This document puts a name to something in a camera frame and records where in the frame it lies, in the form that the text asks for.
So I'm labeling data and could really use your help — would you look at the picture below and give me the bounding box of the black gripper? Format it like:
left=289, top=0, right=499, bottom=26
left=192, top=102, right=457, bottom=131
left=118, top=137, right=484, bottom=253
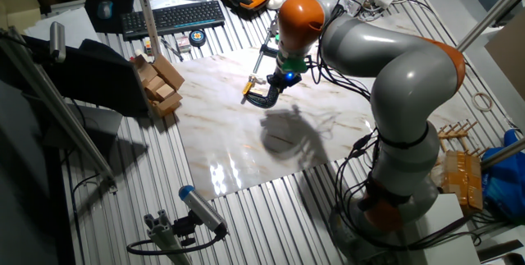
left=266, top=70, right=303, bottom=94

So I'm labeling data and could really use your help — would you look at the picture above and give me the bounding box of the brass valve with yellow handle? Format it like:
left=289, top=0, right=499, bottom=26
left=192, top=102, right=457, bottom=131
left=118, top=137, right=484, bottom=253
left=241, top=75, right=258, bottom=97

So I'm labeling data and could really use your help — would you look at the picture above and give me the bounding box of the marble pattern mat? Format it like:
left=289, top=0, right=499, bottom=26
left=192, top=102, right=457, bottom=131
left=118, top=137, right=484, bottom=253
left=171, top=10, right=473, bottom=201

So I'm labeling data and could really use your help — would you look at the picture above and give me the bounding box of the round black tape measure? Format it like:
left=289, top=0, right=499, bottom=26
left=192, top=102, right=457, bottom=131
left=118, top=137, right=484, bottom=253
left=188, top=29, right=208, bottom=48

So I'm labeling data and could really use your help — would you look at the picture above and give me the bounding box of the small red white box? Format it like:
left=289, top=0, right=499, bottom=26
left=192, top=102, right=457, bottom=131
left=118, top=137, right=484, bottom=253
left=176, top=34, right=192, bottom=54

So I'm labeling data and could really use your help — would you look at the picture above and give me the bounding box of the black keyboard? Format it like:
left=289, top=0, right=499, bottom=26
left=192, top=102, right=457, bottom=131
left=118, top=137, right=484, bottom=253
left=121, top=0, right=226, bottom=41

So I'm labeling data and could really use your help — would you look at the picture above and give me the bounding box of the wooden dish rack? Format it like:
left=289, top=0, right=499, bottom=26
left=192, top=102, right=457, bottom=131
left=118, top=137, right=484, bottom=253
left=436, top=120, right=491, bottom=160

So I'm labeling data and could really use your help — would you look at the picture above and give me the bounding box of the black mouse pad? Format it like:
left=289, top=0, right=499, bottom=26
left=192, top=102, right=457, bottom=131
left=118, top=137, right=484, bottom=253
left=84, top=0, right=137, bottom=34

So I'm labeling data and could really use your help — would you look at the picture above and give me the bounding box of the black laptop screen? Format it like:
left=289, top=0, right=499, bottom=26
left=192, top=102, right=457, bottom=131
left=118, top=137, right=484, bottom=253
left=22, top=34, right=151, bottom=119

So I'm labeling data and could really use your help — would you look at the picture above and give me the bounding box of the computer mouse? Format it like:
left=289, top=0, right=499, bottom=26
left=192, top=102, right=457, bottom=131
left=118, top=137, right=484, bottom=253
left=97, top=0, right=114, bottom=21

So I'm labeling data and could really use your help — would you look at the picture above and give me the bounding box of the tape wrapped cardboard package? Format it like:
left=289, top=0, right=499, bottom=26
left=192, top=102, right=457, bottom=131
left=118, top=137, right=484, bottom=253
left=440, top=149, right=485, bottom=213

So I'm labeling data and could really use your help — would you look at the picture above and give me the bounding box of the white paper sheet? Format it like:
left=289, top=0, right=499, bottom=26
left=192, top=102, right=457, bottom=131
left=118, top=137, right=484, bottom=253
left=23, top=7, right=102, bottom=45

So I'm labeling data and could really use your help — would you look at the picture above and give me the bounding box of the large cardboard sheet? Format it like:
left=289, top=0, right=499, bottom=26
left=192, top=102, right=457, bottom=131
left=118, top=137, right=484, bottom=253
left=484, top=10, right=525, bottom=103

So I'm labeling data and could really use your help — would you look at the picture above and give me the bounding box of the blue plastic bag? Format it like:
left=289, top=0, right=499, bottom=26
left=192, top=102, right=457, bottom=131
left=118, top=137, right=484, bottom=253
left=482, top=128, right=525, bottom=222

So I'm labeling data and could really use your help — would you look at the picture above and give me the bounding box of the large cardboard box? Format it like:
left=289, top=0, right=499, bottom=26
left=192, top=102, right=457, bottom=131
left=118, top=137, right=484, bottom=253
left=0, top=0, right=43, bottom=33

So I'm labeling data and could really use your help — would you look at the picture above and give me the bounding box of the grey camera with blue end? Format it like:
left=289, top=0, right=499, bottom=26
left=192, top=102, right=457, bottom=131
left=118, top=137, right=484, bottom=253
left=178, top=185, right=229, bottom=235

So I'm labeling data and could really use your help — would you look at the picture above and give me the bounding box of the beige tape ring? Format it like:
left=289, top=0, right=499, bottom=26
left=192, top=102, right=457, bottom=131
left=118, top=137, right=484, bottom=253
left=471, top=91, right=495, bottom=113

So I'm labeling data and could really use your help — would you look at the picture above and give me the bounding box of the aluminium camera mount profile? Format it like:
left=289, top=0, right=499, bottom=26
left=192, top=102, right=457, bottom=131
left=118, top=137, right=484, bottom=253
left=143, top=209, right=194, bottom=265

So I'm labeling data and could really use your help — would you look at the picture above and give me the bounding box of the black camera cable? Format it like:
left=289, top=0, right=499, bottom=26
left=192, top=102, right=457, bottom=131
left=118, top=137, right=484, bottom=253
left=126, top=231, right=227, bottom=257

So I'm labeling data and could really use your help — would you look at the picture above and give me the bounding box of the white pedestal box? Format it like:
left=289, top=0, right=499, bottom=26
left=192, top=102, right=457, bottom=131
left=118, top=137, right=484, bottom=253
left=415, top=193, right=482, bottom=265

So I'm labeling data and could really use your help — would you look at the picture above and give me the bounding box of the aluminium frame beam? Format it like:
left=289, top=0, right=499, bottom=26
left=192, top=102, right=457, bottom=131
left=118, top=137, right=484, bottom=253
left=0, top=26, right=119, bottom=193

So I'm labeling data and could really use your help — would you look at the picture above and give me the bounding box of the grey depth camera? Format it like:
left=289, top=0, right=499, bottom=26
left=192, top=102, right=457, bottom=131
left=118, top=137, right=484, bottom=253
left=48, top=21, right=67, bottom=63

